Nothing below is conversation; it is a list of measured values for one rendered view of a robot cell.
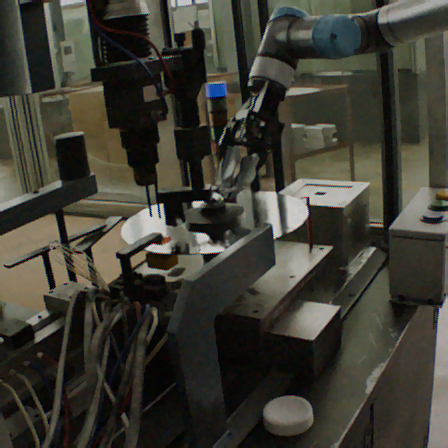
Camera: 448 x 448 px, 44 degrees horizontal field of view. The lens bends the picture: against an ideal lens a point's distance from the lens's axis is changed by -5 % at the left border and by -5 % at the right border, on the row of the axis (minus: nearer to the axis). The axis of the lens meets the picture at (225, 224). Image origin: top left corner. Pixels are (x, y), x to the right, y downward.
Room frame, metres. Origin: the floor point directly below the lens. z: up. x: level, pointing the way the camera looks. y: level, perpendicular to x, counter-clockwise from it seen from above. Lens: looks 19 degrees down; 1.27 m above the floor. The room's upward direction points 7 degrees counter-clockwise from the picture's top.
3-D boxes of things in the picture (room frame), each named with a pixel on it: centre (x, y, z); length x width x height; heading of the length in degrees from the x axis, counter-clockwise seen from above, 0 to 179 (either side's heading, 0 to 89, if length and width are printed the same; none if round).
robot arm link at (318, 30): (1.00, -0.22, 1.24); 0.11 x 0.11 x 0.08; 35
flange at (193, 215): (0.97, 0.02, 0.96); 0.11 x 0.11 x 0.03
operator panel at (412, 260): (1.04, -0.42, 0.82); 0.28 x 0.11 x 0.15; 147
